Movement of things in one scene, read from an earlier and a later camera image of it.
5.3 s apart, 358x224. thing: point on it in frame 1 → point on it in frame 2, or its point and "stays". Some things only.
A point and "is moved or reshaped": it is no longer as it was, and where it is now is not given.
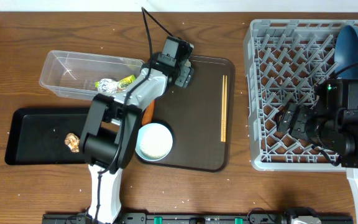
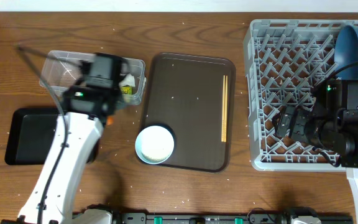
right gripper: x=295 y=123 stays
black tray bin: x=36 y=135 stays
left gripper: x=185 y=74 → x=123 y=82
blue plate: x=354 y=45 stays
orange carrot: x=148 y=114 is moved or reshaped
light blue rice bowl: x=154 y=142 stays
